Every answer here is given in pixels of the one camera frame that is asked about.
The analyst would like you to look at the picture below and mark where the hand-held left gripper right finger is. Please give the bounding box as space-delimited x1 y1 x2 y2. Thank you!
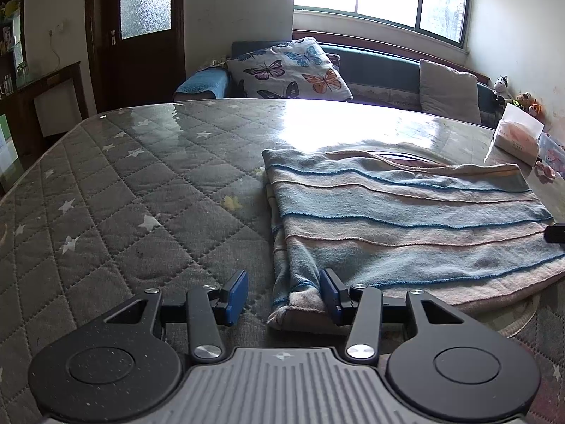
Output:
320 268 465 366

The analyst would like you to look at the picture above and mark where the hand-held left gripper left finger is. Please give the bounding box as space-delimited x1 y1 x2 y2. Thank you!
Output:
105 269 249 363

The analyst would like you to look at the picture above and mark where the blue pink striped knit garment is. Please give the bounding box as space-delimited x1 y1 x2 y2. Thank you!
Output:
261 143 565 332

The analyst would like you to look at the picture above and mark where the small pink toy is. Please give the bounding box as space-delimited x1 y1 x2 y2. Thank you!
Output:
535 159 559 183

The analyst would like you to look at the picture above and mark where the clear plastic storage box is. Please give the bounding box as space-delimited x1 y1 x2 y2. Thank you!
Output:
536 133 565 174

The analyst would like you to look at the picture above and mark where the white tissue box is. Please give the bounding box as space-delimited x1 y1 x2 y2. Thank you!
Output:
483 103 545 167

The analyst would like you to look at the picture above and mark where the orange plush toy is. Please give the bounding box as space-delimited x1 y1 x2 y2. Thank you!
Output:
513 91 543 118

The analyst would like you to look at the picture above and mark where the grey quilted star table cover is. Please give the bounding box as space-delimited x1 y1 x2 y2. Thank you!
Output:
0 97 565 424

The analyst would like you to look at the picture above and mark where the black white cow plush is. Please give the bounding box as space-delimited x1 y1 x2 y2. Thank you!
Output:
491 75 510 103

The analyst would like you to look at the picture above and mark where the plain grey pillow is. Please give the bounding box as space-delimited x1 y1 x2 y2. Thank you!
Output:
418 59 483 125

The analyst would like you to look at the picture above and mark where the butterfly print pillow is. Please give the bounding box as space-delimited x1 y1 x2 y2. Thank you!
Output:
225 37 354 102

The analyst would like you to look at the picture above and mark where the dark teal sofa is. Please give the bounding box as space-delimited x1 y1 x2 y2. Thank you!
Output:
173 30 505 130

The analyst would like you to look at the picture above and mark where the white chair back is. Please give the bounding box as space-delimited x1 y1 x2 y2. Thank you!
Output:
34 78 85 138

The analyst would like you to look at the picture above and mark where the dark wooden glass door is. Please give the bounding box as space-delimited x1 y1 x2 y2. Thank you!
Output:
85 0 186 114

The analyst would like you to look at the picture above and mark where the dark wooden side cabinet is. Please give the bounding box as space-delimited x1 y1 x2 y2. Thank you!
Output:
0 61 88 173

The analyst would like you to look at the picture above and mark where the dark wooden shelf unit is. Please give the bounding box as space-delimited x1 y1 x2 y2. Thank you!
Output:
0 0 32 100

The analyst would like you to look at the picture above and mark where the wall socket with cable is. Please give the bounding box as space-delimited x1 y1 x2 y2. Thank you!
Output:
47 21 68 68

